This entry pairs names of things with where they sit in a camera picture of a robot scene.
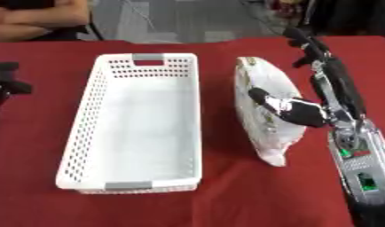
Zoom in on white plastic package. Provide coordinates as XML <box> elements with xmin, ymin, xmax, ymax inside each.
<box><xmin>232</xmin><ymin>56</ymin><xmax>308</xmax><ymax>168</ymax></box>

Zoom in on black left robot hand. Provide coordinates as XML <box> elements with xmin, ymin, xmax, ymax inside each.
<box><xmin>0</xmin><ymin>61</ymin><xmax>35</xmax><ymax>109</ymax></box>

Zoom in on white perforated plastic basket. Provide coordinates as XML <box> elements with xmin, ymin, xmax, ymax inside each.
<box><xmin>54</xmin><ymin>52</ymin><xmax>205</xmax><ymax>195</ymax></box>

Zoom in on black chair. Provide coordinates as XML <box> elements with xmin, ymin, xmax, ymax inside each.
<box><xmin>69</xmin><ymin>12</ymin><xmax>106</xmax><ymax>42</ymax></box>

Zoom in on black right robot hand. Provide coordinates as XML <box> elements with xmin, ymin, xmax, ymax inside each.
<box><xmin>247</xmin><ymin>27</ymin><xmax>370</xmax><ymax>129</ymax></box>

